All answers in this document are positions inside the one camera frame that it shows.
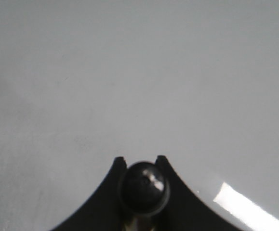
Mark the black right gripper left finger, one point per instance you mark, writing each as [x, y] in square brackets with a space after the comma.
[101, 212]

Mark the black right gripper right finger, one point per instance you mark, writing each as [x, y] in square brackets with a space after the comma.
[184, 211]

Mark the white black whiteboard marker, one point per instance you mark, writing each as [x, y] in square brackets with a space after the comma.
[143, 193]

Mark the white whiteboard with aluminium frame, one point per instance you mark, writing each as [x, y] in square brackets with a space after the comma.
[85, 81]

